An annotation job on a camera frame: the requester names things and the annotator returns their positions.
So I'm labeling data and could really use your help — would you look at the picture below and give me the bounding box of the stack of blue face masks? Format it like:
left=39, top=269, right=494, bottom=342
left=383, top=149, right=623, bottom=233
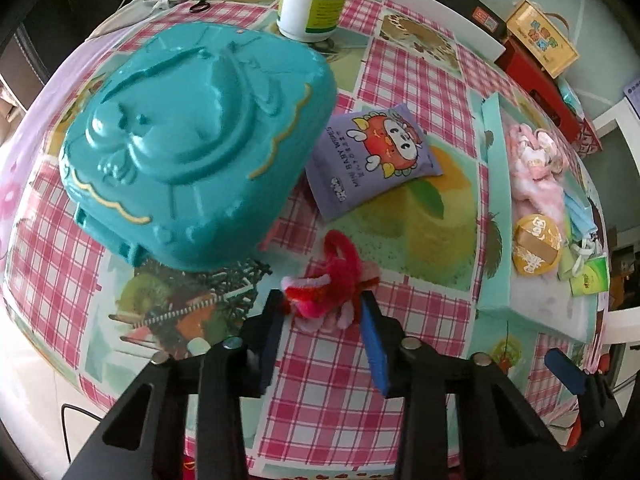
left=564, top=191, right=606, bottom=261

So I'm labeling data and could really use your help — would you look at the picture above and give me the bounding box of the red patterned box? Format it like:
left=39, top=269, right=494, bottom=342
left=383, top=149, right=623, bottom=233
left=570, top=115, right=603, bottom=158

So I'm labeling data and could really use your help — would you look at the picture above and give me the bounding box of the white shelf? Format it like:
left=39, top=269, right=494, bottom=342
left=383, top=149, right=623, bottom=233
left=590, top=95, right=640, bottom=161

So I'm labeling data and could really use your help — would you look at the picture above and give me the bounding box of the round orange snack pack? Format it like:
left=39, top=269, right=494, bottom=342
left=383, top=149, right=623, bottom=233
left=512, top=214, right=562, bottom=278

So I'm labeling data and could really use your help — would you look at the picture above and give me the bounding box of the teal plastic toy case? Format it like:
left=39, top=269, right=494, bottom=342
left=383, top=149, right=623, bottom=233
left=59, top=22, right=338, bottom=272

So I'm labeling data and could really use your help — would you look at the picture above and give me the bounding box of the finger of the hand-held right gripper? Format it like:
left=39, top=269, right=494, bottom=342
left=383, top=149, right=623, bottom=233
left=544, top=348, right=588, bottom=398

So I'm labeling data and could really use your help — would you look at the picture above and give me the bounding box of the pink white fuzzy cloth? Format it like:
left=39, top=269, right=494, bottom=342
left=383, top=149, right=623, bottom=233
left=512, top=170, right=568, bottom=221

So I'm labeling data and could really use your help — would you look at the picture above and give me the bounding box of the teal cardboard tray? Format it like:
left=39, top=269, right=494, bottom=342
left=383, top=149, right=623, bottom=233
left=477, top=94, right=612, bottom=343

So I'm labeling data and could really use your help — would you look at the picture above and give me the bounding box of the red pipe cleaner bundle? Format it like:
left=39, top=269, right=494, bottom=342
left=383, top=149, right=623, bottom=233
left=280, top=230, right=381, bottom=331

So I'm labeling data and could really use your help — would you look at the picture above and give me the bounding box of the purple wipes packet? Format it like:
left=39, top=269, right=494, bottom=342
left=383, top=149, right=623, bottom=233
left=305, top=103, right=445, bottom=222

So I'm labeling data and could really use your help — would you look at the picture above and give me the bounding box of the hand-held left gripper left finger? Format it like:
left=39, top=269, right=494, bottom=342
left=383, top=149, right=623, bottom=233
left=62, top=289, right=286, bottom=480

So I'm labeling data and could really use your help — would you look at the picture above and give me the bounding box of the light blue tissue packet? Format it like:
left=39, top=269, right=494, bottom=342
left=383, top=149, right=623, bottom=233
left=557, top=77, right=586, bottom=118

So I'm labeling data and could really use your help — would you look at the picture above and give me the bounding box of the pink patterned scrunchie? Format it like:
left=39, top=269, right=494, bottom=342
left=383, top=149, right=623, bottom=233
left=507, top=124, right=566, bottom=181

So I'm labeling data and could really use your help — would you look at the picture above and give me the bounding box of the white pill bottle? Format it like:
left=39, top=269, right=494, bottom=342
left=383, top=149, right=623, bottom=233
left=276, top=0, right=357, bottom=43

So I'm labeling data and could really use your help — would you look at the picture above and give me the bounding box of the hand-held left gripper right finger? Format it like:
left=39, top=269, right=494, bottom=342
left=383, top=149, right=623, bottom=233
left=359, top=290, right=571, bottom=480

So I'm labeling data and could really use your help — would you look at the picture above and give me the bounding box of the black orange box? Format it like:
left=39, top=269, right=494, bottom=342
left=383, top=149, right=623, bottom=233
left=422, top=0, right=508, bottom=43

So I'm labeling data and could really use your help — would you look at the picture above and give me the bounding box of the green tissue packet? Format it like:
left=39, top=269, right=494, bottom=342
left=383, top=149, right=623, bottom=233
left=570, top=254, right=611, bottom=297

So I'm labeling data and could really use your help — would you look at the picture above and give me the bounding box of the red carton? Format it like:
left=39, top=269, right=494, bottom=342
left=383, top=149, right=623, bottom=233
left=497, top=37, right=583, bottom=133

